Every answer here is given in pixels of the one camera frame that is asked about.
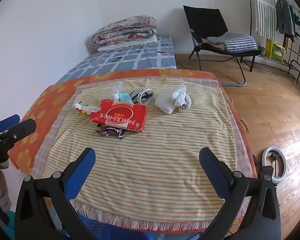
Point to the striped hanging towel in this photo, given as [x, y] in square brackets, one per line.
[265, 19]

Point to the white plastic bag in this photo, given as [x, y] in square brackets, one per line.
[177, 99]

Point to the colourful white paper wrapper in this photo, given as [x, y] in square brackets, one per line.
[86, 109]

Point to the yellow striped fringed blanket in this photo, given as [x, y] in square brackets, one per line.
[145, 144]

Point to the black folding chair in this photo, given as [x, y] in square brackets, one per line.
[210, 33]

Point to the clear plastic wrap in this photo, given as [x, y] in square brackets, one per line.
[117, 88]

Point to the folded floral quilt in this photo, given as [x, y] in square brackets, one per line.
[141, 27]

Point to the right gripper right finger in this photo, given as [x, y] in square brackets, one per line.
[251, 208]

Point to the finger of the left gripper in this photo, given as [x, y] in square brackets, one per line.
[16, 133]
[9, 122]

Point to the teal card package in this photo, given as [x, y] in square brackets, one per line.
[124, 97]

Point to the left hand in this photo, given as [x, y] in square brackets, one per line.
[5, 203]

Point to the white ring light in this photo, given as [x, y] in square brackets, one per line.
[274, 156]

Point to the blue checkered bed sheet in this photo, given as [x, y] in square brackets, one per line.
[155, 55]

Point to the checkered cushion on chair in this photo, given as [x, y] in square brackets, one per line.
[232, 42]

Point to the red cardboard box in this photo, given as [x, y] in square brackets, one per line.
[122, 115]

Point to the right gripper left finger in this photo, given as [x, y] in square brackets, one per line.
[43, 208]

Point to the black clothes rack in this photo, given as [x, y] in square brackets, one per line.
[292, 48]

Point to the orange floral bed sheet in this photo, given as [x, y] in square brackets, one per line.
[52, 97]

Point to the dark hanging jacket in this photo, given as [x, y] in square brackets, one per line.
[285, 22]

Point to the yellow box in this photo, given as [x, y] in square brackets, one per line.
[274, 51]

